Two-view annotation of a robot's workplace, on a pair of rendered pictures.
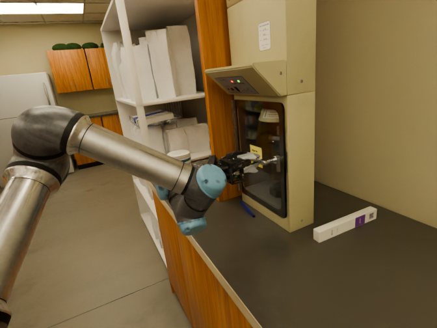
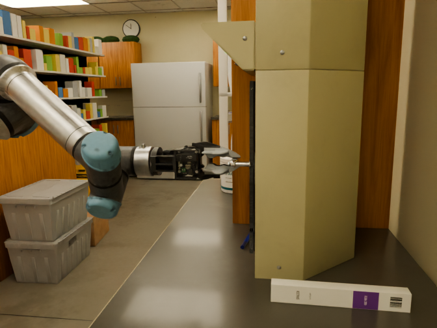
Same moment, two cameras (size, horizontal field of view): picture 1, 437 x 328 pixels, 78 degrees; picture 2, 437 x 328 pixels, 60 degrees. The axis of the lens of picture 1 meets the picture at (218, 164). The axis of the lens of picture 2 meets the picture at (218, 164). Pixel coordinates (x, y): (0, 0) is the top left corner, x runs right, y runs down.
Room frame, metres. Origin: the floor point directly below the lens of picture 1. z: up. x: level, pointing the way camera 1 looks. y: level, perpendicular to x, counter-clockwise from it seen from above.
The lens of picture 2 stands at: (0.08, -0.60, 1.37)
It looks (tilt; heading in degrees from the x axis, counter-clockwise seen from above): 11 degrees down; 33
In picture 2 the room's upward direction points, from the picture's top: 1 degrees counter-clockwise
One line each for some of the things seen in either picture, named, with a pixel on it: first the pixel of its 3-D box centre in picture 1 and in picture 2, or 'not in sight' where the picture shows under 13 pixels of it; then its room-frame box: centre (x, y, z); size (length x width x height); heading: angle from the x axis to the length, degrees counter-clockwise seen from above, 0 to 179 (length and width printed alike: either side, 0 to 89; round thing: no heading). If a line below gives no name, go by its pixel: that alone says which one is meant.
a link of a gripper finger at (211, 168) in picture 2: (251, 169); (220, 170); (0.85, -0.11, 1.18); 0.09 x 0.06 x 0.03; 115
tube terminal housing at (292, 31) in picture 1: (285, 113); (308, 107); (1.01, -0.27, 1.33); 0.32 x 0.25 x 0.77; 25
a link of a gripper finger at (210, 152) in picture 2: (250, 157); (220, 153); (0.85, -0.11, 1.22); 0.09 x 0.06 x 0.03; 115
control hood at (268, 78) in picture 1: (240, 81); (235, 53); (0.93, -0.10, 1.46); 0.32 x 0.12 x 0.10; 25
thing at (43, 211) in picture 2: not in sight; (50, 207); (1.76, 2.06, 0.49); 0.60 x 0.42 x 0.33; 25
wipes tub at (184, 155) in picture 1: (180, 164); (235, 173); (1.49, 0.22, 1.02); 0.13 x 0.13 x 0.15
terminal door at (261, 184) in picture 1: (257, 155); (254, 160); (0.96, -0.15, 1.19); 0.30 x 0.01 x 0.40; 24
